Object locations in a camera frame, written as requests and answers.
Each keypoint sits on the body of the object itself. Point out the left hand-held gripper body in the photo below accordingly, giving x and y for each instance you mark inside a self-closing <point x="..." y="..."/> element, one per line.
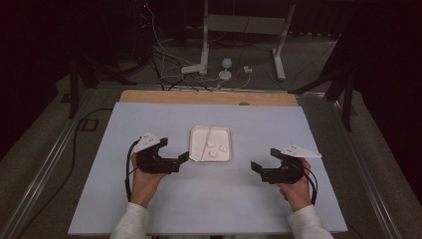
<point x="147" y="141"/>

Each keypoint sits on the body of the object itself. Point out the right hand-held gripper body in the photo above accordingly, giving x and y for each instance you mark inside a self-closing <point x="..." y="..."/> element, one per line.
<point x="302" y="152"/>

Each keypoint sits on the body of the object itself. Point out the white square tray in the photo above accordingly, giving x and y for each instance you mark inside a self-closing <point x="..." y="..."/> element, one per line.
<point x="199" y="139"/>

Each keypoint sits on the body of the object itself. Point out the person's right hand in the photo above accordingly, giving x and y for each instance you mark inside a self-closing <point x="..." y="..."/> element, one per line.
<point x="298" y="195"/>

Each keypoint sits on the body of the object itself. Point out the person's left hand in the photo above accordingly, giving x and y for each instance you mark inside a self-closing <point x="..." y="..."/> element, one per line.
<point x="144" y="187"/>

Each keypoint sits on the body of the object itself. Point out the pale blue table cover sheet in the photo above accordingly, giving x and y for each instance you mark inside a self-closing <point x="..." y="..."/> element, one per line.
<point x="215" y="199"/>

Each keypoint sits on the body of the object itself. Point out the wooden board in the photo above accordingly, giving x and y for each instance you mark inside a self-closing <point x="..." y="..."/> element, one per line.
<point x="199" y="97"/>

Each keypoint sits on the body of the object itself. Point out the black square floor plate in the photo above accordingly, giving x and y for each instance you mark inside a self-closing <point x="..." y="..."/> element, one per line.
<point x="89" y="124"/>

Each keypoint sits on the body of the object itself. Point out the black tripod stand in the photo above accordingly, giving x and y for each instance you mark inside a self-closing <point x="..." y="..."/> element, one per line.
<point x="346" y="99"/>
<point x="74" y="89"/>

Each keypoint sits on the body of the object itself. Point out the white power strip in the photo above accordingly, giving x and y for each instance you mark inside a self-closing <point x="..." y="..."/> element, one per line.
<point x="193" y="68"/>

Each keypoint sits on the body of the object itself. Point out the white plug adapter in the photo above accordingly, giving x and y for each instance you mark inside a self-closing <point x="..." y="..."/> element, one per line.
<point x="247" y="69"/>

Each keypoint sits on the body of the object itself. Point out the white round lamp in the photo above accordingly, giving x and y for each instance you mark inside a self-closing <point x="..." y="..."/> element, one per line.
<point x="226" y="63"/>

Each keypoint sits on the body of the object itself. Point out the metal floor rail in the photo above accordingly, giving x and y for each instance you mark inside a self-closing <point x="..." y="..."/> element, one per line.
<point x="40" y="179"/>
<point x="368" y="179"/>

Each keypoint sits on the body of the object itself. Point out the white metal stand frame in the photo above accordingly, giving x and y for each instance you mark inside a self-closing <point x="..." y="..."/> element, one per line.
<point x="244" y="25"/>

